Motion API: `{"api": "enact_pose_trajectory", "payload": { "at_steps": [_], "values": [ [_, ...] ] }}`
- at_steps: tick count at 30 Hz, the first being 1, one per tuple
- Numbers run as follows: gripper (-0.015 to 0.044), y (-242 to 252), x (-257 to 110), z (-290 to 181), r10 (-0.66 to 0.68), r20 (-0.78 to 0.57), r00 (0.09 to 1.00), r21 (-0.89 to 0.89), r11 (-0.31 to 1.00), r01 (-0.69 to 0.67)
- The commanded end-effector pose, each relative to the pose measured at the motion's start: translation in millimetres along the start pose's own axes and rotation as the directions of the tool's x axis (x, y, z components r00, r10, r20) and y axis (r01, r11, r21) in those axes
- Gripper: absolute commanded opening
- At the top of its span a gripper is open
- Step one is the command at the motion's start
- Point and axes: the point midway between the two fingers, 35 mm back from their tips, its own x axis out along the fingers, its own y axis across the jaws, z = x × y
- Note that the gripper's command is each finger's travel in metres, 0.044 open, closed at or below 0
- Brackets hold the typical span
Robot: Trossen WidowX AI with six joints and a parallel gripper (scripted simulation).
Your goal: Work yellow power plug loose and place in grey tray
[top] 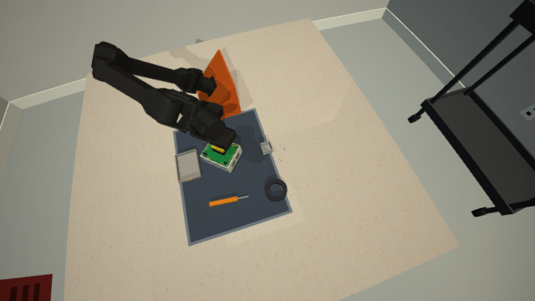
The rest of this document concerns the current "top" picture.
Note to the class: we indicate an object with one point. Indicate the yellow power plug with grey cables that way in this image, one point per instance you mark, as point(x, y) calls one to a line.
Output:
point(217, 148)

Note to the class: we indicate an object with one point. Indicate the dark grey work mat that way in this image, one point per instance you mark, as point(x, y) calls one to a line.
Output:
point(248, 178)

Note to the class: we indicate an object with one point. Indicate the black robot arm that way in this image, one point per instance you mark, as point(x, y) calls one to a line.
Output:
point(112, 66)

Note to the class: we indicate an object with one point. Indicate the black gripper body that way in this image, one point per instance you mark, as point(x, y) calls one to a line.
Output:
point(223, 142)

